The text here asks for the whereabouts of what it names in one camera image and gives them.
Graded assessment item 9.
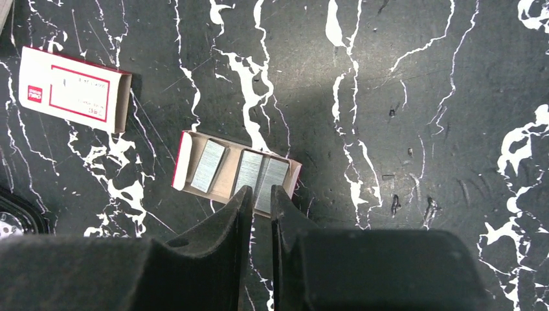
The middle staple strip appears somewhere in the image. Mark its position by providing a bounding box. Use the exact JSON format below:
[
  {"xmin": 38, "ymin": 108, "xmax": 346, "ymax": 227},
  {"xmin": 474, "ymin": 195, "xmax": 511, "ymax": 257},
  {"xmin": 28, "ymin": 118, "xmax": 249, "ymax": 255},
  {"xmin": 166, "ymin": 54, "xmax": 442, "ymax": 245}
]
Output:
[{"xmin": 233, "ymin": 150, "xmax": 263, "ymax": 200}]

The staple strip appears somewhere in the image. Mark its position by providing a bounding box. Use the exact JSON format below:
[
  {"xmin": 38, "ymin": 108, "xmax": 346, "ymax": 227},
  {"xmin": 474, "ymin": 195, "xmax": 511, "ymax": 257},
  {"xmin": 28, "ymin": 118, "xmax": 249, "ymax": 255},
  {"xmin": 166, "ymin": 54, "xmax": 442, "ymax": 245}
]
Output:
[
  {"xmin": 191, "ymin": 139, "xmax": 226, "ymax": 193},
  {"xmin": 233, "ymin": 150, "xmax": 263, "ymax": 200},
  {"xmin": 255, "ymin": 157, "xmax": 289, "ymax": 214}
]

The black stapler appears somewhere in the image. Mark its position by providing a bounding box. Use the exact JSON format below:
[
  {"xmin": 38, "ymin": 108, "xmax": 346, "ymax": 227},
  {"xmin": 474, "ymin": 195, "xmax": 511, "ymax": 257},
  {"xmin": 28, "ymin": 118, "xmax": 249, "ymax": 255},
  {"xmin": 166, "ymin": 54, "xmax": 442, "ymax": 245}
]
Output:
[{"xmin": 1, "ymin": 187, "xmax": 50, "ymax": 240}]

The left staple strip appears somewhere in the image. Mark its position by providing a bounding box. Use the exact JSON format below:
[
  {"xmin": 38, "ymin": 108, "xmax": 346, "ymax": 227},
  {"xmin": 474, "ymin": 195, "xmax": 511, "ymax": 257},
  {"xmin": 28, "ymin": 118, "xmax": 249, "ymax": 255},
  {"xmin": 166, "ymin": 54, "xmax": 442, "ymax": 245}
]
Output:
[{"xmin": 191, "ymin": 139, "xmax": 226, "ymax": 193}]

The cardboard staple tray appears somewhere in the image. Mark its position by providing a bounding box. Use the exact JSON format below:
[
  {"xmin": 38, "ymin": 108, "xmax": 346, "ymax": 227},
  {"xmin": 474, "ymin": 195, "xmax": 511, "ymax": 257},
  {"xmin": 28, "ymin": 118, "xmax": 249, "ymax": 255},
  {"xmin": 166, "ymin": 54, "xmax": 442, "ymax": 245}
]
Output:
[{"xmin": 172, "ymin": 130, "xmax": 302, "ymax": 218}]

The red white staple box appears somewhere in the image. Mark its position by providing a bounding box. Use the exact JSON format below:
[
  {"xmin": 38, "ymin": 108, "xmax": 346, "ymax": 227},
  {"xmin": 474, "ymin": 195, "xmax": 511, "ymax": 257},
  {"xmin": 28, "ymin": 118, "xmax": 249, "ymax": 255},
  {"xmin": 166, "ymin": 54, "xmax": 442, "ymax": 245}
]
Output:
[{"xmin": 18, "ymin": 47, "xmax": 132, "ymax": 133}]

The right staple strip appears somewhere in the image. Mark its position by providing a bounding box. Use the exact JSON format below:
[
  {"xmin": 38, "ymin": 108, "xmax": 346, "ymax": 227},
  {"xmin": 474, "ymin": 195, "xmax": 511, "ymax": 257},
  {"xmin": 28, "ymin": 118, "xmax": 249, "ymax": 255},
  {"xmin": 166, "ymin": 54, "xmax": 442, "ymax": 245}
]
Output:
[{"xmin": 255, "ymin": 157, "xmax": 289, "ymax": 214}]

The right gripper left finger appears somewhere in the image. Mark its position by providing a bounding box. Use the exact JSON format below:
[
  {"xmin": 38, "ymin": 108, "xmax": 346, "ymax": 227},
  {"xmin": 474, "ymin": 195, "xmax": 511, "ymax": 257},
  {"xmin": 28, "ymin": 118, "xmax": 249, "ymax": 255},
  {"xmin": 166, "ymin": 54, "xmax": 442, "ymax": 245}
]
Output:
[{"xmin": 1, "ymin": 186, "xmax": 252, "ymax": 310}]

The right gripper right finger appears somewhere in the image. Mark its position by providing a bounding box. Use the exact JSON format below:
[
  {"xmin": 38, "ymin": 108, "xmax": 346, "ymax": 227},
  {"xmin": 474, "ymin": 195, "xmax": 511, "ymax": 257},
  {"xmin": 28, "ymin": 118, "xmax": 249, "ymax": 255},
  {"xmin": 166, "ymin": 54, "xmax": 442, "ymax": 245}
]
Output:
[{"xmin": 271, "ymin": 186, "xmax": 489, "ymax": 310}]

